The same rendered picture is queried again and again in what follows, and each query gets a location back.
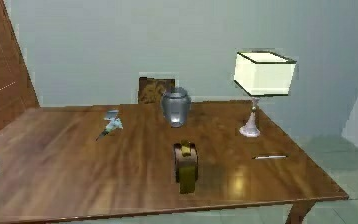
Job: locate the grey metal vase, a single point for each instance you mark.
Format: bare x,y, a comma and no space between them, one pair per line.
176,106

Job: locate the pale blue spray bottle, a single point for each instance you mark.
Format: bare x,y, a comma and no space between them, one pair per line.
112,124

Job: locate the cream shade table lamp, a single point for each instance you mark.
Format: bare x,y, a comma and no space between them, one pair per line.
263,76

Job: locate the thin white pen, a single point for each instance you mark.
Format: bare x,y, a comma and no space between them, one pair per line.
270,156

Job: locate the brown wooden table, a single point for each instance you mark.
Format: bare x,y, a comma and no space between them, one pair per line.
87,166

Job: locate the brown wooden door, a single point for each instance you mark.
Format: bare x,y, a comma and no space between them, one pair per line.
3,66

